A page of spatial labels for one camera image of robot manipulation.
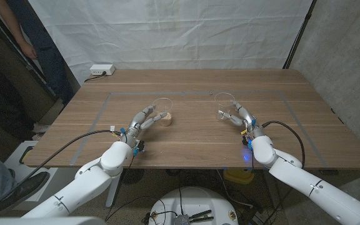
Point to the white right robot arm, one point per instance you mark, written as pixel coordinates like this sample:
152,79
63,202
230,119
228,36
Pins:
317,187

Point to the brown sugar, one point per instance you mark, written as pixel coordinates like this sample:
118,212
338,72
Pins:
166,120

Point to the grey table leg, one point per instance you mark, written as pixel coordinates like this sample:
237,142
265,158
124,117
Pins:
272,190

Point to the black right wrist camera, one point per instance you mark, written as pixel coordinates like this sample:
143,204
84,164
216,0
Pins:
247,140

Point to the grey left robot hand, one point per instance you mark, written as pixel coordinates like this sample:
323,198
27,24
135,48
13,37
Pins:
133,128

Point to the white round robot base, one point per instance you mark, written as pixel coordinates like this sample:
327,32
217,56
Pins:
198,200

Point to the clear plastic cup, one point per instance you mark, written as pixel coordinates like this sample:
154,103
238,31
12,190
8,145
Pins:
162,104
223,100

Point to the white backdrop sheet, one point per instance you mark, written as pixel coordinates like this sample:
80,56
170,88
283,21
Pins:
167,31

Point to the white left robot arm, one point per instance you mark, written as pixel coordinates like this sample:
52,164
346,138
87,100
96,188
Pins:
86,187

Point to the white power strip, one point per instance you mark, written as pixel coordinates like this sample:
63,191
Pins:
102,69

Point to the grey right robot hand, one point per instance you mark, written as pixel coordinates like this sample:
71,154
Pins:
247,118

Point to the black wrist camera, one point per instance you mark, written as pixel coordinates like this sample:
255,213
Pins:
247,140
139,147

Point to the white robot torso edge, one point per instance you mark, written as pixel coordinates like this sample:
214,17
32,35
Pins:
42,221

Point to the black round floor fan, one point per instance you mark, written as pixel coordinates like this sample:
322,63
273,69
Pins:
133,176

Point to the standing person in blue jeans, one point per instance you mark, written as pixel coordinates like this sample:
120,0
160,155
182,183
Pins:
45,50

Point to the grey tape outline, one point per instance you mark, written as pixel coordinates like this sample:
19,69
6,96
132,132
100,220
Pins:
120,92

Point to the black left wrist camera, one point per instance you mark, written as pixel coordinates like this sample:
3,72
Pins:
139,147

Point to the white floor board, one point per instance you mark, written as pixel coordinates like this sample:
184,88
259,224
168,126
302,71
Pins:
13,157

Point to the black backdrop stand pole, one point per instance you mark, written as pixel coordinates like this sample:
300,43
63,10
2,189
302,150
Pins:
299,34

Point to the seated person in dark trousers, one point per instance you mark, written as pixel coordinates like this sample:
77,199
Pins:
2,93

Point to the black clips on base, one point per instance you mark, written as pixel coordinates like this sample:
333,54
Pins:
200,214

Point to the small grey box on base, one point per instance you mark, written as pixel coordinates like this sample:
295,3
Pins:
182,220

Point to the white table leg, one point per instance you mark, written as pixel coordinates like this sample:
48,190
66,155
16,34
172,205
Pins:
112,195

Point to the yellow box under table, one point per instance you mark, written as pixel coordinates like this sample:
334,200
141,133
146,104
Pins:
238,175

